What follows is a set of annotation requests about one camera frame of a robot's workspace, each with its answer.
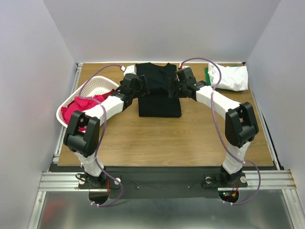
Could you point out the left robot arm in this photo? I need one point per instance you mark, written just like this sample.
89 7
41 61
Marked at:
83 134

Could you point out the black t shirt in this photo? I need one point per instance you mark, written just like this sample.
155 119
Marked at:
158 103

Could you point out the white folded t shirt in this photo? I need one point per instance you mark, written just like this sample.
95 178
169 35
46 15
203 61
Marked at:
230 76

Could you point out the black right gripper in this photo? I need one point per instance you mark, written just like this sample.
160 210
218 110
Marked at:
173 85

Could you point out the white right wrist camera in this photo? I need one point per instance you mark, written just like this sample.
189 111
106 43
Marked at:
183 67

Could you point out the green folded t shirt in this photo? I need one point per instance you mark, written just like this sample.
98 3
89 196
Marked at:
207 78

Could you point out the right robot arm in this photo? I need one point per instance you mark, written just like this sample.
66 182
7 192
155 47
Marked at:
240 122

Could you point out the dark red t shirt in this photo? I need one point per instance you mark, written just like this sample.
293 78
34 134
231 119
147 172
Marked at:
112 92

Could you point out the white perforated plastic basket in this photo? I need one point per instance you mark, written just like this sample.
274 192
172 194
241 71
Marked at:
97 85

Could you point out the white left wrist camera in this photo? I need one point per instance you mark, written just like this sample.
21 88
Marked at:
131 69

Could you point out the pink t shirt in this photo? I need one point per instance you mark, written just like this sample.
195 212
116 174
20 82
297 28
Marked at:
77 104

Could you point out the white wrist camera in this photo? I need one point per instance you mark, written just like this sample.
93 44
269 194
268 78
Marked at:
183 67
131 69

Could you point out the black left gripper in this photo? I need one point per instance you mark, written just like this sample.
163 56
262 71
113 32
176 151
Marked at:
145 88

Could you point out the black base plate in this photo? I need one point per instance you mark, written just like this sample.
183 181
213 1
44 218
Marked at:
162 182

